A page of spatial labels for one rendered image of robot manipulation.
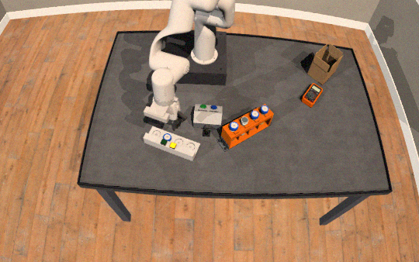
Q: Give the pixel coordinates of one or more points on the orange multimeter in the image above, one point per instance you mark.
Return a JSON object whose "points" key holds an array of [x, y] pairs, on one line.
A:
{"points": [[311, 95]]}

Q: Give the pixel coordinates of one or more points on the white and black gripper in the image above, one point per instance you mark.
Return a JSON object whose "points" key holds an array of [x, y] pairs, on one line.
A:
{"points": [[174, 111]]}

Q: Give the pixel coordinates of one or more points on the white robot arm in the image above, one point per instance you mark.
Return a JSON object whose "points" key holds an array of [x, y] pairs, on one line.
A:
{"points": [[169, 68]]}

